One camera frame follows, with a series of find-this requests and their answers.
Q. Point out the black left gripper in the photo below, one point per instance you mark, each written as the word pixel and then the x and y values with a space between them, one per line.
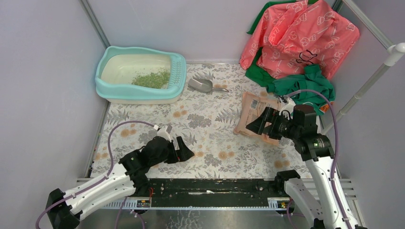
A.
pixel 184 154

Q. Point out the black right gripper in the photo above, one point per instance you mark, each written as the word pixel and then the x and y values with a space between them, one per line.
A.
pixel 258 126

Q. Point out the pink cat litter bag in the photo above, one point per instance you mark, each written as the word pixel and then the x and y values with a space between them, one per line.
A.
pixel 252 107

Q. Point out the silver metal scoop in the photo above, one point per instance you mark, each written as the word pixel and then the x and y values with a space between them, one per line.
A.
pixel 204 86

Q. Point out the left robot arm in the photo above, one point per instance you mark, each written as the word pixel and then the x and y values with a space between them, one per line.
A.
pixel 65 209

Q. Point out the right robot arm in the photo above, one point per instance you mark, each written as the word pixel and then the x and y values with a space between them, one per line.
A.
pixel 331 210

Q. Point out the green cat litter pile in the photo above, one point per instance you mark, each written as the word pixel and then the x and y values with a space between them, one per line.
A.
pixel 158 79

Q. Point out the teal litter box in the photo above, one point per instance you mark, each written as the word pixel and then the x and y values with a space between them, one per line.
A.
pixel 119 65

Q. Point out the floral patterned table mat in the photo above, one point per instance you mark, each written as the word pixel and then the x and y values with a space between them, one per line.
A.
pixel 206 123

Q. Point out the green cloth garment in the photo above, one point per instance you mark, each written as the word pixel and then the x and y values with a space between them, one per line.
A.
pixel 312 87

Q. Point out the pink printed garment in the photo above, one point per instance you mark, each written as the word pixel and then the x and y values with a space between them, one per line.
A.
pixel 291 36

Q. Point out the white pipe rack stand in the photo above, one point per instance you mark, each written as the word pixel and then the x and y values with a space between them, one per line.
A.
pixel 396 52

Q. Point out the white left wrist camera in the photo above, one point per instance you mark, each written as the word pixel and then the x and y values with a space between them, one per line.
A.
pixel 164 131

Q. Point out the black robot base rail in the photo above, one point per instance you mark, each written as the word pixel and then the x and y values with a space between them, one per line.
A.
pixel 213 193

